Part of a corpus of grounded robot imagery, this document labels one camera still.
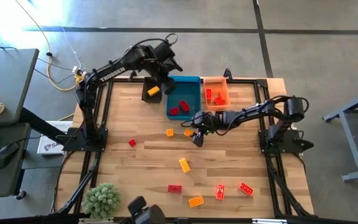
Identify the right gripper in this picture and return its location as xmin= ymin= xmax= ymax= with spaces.
xmin=191 ymin=110 xmax=229 ymax=148

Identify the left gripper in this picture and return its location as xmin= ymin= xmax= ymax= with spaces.
xmin=149 ymin=42 xmax=184 ymax=96

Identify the yellow toy brick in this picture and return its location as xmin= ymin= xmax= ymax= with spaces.
xmin=147 ymin=85 xmax=161 ymax=97
xmin=178 ymin=157 xmax=191 ymax=174

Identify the blue plastic bin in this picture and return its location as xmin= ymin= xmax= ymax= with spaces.
xmin=165 ymin=75 xmax=202 ymax=121

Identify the black mesh bin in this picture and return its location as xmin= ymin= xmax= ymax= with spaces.
xmin=140 ymin=77 xmax=165 ymax=104

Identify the orange plastic bin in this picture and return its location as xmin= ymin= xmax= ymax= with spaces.
xmin=202 ymin=75 xmax=231 ymax=111

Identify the white power adapter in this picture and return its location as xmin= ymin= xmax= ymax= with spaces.
xmin=71 ymin=65 xmax=87 ymax=77

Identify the green artificial plant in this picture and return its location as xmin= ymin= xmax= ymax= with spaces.
xmin=82 ymin=182 xmax=122 ymax=220

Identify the black diagonal bar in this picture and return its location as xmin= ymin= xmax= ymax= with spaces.
xmin=19 ymin=106 xmax=74 ymax=146

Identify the white printed box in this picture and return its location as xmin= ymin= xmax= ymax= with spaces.
xmin=37 ymin=120 xmax=73 ymax=156

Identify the grey metal trestle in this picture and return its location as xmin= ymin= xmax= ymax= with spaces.
xmin=323 ymin=84 xmax=358 ymax=183

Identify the black computer mouse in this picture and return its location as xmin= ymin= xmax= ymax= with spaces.
xmin=0 ymin=141 xmax=21 ymax=170

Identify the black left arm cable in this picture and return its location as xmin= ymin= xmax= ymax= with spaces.
xmin=116 ymin=32 xmax=179 ymax=63

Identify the black aluminium frame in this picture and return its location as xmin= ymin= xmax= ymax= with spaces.
xmin=50 ymin=76 xmax=315 ymax=224

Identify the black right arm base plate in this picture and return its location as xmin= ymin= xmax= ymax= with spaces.
xmin=258 ymin=129 xmax=315 ymax=156

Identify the white cable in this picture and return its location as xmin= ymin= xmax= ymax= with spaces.
xmin=60 ymin=26 xmax=83 ymax=70

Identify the yellow cable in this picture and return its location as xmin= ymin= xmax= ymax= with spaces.
xmin=13 ymin=0 xmax=85 ymax=92

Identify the silver bracket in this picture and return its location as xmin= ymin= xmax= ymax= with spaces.
xmin=251 ymin=218 xmax=288 ymax=224
xmin=78 ymin=217 xmax=115 ymax=224

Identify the black floor cable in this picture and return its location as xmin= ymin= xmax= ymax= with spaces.
xmin=33 ymin=57 xmax=76 ymax=85

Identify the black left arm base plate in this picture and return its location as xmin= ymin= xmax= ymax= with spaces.
xmin=62 ymin=126 xmax=109 ymax=153

